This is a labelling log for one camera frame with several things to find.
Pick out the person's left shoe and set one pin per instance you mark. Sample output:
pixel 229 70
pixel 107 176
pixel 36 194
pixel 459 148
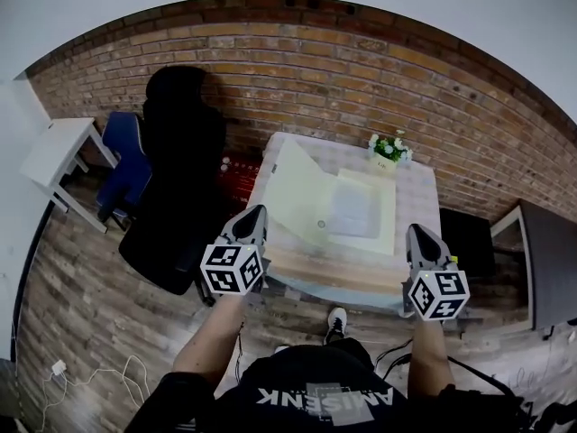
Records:
pixel 280 348

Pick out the white power adapter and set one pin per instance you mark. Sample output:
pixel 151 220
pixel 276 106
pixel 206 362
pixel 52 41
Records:
pixel 59 368

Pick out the pale yellow box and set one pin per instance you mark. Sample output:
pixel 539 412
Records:
pixel 293 187

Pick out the dark desk with white legs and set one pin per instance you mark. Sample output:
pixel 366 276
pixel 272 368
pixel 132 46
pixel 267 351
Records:
pixel 554 251

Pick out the white side table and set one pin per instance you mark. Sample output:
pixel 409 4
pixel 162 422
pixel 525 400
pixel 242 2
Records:
pixel 58 142

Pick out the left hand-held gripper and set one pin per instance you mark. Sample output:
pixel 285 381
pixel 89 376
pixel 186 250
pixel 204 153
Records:
pixel 227 271

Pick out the person's right shoe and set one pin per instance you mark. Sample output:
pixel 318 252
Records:
pixel 336 323

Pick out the black swivel chair base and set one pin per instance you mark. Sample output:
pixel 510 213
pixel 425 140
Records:
pixel 559 329

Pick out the person's right forearm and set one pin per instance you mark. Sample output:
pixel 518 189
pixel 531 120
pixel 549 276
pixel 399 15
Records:
pixel 430 354

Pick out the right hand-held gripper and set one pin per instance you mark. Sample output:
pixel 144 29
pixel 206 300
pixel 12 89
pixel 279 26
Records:
pixel 437 293

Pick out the black box with yellow label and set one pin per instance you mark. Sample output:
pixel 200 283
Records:
pixel 464 237

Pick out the person's shoe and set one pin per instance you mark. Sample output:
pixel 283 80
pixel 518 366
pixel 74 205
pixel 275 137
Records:
pixel 280 348
pixel 336 323

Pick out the pale checked tablecloth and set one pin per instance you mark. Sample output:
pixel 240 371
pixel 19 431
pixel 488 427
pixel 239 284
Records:
pixel 419 205

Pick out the blue chair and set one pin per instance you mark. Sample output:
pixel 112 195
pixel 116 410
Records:
pixel 124 160

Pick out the person's black printed t-shirt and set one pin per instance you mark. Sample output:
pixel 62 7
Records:
pixel 315 372

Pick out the light blue under cloth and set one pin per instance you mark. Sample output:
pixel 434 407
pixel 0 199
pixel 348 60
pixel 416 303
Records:
pixel 342 293

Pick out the pale paper sheets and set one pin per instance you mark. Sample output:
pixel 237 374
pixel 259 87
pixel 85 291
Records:
pixel 351 210

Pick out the black office chair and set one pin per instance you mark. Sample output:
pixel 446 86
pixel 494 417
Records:
pixel 180 174

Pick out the red box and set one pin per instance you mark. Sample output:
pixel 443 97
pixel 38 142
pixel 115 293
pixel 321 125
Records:
pixel 243 183

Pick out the person's left forearm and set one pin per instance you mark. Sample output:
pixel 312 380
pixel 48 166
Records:
pixel 207 341

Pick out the white pot with flowers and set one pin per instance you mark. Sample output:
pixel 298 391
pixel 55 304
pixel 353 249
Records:
pixel 388 149

